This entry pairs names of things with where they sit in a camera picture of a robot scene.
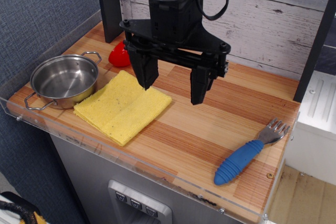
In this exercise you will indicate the white toy sink counter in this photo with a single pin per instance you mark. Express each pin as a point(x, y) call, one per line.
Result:
point(311, 149)

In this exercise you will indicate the yellow cloth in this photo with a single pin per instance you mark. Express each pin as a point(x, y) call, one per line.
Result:
point(122, 108)

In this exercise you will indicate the stainless steel pot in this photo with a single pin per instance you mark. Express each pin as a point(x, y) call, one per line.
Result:
point(63, 81)

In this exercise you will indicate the clear acrylic table guard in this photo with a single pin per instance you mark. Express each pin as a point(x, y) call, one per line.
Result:
point(171, 160)

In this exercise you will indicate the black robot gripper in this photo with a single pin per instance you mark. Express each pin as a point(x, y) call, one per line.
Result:
point(175, 33)

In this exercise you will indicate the black right vertical post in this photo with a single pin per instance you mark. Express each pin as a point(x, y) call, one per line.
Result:
point(316, 48)

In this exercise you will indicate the red plastic fruit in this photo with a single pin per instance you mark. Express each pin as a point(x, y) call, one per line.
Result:
point(119, 57)

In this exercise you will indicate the black vertical post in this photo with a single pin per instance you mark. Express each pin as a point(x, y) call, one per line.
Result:
point(316, 48)
point(111, 17)

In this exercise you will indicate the grey toy dispenser panel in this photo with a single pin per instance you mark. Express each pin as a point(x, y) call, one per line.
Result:
point(131, 206)

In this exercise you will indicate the blue handled metal fork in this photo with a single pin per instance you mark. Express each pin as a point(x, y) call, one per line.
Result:
point(237, 161)

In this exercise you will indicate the black and yellow object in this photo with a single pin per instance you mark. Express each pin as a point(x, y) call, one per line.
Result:
point(15, 209)

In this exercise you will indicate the black left vertical post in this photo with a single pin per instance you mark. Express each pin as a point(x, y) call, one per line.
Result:
point(111, 17)

